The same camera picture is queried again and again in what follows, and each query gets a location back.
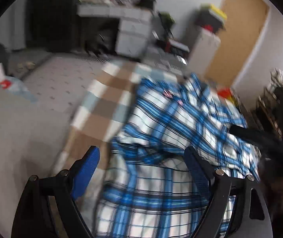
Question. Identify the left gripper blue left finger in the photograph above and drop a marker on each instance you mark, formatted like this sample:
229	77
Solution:
33	217

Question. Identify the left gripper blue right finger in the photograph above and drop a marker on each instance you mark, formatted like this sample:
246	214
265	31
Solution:
250	216

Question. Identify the blue white plaid shirt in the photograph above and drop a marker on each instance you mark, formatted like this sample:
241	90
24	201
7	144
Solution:
148	190

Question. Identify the shoe rack with shoes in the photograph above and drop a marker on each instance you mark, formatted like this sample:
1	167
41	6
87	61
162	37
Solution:
268	113

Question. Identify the orange plastic bag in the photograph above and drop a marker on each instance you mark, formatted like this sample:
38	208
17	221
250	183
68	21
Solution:
226	93

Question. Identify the checkered brown blue bedsheet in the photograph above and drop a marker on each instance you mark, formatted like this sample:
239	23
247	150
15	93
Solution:
105	108

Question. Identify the beige slippers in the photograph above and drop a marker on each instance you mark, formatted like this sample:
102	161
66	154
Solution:
25	66

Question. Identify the clear plastic bag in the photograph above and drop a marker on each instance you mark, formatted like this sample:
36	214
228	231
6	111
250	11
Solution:
15	86

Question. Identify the white upright suitcase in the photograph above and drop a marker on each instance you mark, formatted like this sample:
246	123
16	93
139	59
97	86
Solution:
203	45

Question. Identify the wooden door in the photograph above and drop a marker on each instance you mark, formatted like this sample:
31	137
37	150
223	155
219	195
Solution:
245	21

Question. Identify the yellow lid shoebox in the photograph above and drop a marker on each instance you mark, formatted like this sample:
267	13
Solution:
212	9

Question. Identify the black box on suitcase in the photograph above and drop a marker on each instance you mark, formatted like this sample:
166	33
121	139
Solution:
173	47

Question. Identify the black red shoebox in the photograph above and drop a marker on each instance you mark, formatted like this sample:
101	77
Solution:
209	22

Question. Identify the silver flat suitcase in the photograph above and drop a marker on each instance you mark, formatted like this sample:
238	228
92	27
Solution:
158	58

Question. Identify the white drawer desk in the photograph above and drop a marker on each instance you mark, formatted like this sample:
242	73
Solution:
135	26

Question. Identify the dark flower bouquet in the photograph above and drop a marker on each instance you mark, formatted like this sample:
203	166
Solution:
167	22

